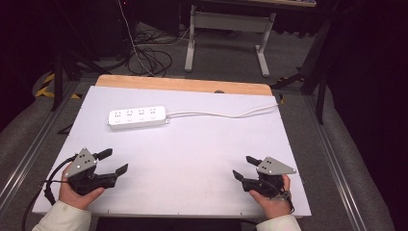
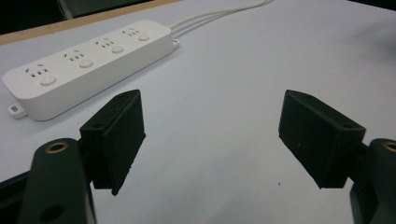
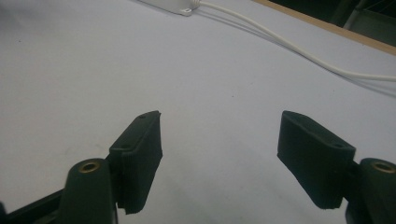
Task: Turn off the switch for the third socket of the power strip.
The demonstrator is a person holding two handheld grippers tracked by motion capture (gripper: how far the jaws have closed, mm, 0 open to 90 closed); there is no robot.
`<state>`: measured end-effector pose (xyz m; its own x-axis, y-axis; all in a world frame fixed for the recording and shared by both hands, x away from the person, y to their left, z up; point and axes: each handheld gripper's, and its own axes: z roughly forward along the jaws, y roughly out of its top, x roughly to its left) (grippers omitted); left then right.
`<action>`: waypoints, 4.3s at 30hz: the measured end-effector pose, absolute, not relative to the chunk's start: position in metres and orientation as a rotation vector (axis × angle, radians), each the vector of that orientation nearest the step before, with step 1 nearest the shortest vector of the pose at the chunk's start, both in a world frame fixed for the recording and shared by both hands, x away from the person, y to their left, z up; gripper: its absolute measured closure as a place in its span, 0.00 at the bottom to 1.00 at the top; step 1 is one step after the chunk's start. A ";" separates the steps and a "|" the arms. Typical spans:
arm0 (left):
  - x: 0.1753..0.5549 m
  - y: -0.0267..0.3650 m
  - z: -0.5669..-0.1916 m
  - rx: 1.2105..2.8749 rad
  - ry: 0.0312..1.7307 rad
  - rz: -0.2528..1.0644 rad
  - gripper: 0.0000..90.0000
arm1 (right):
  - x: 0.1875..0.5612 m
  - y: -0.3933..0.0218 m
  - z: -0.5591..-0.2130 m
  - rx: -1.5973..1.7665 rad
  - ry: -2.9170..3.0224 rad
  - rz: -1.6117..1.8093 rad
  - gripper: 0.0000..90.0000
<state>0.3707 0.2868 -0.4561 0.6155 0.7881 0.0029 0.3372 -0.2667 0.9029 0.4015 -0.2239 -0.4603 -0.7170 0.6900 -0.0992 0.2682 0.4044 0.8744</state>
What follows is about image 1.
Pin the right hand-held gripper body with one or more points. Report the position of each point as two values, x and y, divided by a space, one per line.
272 168

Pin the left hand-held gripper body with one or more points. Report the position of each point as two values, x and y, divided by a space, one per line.
81 166

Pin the person's left hand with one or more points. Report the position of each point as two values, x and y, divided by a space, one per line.
75 199

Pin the person's right hand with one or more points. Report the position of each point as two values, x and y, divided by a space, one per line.
275 207

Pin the white power strip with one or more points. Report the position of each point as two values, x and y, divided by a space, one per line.
138 117

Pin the white board table cover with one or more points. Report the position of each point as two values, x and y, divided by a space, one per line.
192 150

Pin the black metal stand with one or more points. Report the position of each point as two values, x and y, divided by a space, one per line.
320 80
58 80

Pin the yellow black floor tape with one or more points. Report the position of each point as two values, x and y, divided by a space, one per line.
48 85

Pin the aluminium floor rail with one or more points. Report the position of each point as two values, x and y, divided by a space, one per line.
29 150
333 166

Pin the white metal desk frame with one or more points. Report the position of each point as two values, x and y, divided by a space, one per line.
229 22

